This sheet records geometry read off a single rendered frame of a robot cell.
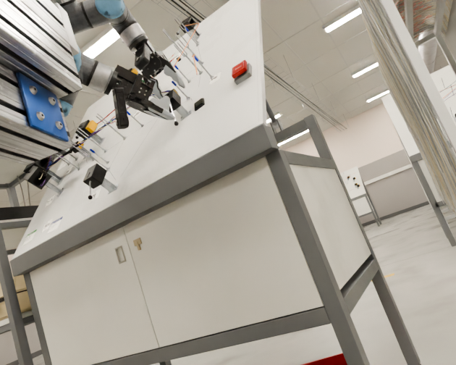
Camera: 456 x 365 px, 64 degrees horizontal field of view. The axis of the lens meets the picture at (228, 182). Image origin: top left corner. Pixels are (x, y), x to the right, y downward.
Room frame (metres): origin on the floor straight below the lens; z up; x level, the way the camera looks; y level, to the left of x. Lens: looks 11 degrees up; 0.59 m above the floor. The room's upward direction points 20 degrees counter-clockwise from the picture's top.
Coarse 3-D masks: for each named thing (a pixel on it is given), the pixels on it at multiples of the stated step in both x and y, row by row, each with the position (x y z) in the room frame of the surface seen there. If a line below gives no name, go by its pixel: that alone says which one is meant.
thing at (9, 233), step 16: (0, 160) 1.76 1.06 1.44; (0, 176) 1.95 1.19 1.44; (16, 176) 2.03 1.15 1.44; (16, 192) 2.12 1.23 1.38; (0, 224) 1.47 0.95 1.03; (16, 224) 1.53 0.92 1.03; (0, 240) 1.46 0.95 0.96; (16, 240) 1.87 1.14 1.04; (0, 256) 1.44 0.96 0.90; (0, 272) 1.45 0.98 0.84; (16, 304) 1.46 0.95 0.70; (16, 320) 1.45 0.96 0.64; (32, 320) 1.50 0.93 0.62; (16, 336) 1.44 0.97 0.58
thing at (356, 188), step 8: (352, 168) 10.00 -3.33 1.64; (344, 176) 10.03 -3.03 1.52; (352, 176) 9.86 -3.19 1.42; (352, 184) 9.73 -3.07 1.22; (360, 184) 9.59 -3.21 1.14; (352, 192) 9.60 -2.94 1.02; (360, 192) 9.46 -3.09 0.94; (352, 200) 9.46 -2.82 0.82; (360, 200) 9.41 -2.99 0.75; (368, 200) 9.34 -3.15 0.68; (360, 208) 9.44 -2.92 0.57; (368, 208) 9.36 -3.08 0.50; (360, 216) 9.45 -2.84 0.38; (376, 216) 9.83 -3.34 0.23
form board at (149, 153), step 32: (256, 0) 1.33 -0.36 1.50; (224, 32) 1.35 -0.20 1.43; (256, 32) 1.18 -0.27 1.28; (192, 64) 1.38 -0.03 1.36; (224, 64) 1.19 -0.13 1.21; (256, 64) 1.06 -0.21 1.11; (192, 96) 1.22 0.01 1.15; (224, 96) 1.08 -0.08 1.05; (256, 96) 0.97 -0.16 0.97; (96, 128) 1.68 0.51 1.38; (128, 128) 1.42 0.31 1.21; (160, 128) 1.24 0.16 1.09; (192, 128) 1.10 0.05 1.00; (224, 128) 0.98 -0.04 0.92; (128, 160) 1.26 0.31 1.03; (160, 160) 1.11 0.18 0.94; (192, 160) 1.00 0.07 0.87; (64, 192) 1.47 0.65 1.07; (128, 192) 1.13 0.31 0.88; (32, 224) 1.51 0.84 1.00; (64, 224) 1.30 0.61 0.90
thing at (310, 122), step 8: (304, 120) 1.43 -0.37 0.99; (312, 120) 1.42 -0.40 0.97; (272, 128) 1.50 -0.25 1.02; (280, 128) 1.48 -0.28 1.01; (288, 128) 1.46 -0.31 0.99; (296, 128) 1.45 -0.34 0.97; (304, 128) 1.44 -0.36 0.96; (312, 128) 1.42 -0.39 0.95; (320, 128) 1.44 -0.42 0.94; (280, 136) 1.48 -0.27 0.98; (288, 136) 1.47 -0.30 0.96; (312, 136) 1.43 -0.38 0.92; (320, 136) 1.41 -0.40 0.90; (320, 144) 1.42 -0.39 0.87; (320, 152) 1.42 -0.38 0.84; (328, 152) 1.41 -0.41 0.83
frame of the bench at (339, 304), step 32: (288, 160) 0.95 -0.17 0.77; (320, 160) 1.25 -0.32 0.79; (288, 192) 0.92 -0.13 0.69; (320, 256) 0.91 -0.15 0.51; (32, 288) 1.44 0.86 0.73; (320, 288) 0.93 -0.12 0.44; (352, 288) 1.04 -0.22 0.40; (384, 288) 1.41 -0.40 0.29; (288, 320) 0.98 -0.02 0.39; (320, 320) 0.94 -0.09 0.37; (160, 352) 1.19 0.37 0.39; (192, 352) 1.13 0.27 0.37; (352, 352) 0.92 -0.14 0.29; (416, 352) 1.44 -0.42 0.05
